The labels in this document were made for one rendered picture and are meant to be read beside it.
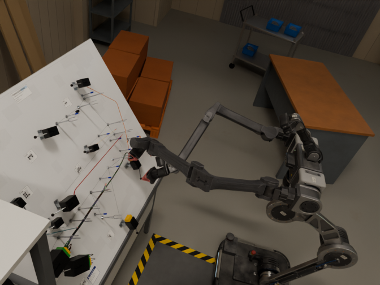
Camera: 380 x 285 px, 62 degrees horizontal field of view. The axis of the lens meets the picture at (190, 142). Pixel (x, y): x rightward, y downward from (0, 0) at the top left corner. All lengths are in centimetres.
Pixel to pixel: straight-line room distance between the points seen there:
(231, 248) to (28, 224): 211
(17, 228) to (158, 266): 211
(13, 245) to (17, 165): 73
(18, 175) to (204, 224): 205
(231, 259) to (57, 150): 171
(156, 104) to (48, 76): 209
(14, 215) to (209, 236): 241
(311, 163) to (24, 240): 139
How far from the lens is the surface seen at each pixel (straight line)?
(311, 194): 166
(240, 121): 196
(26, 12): 400
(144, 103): 368
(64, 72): 183
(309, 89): 411
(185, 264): 294
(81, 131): 180
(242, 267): 276
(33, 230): 88
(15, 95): 162
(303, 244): 348
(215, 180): 144
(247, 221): 337
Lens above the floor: 258
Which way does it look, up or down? 41 degrees down
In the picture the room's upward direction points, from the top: 14 degrees clockwise
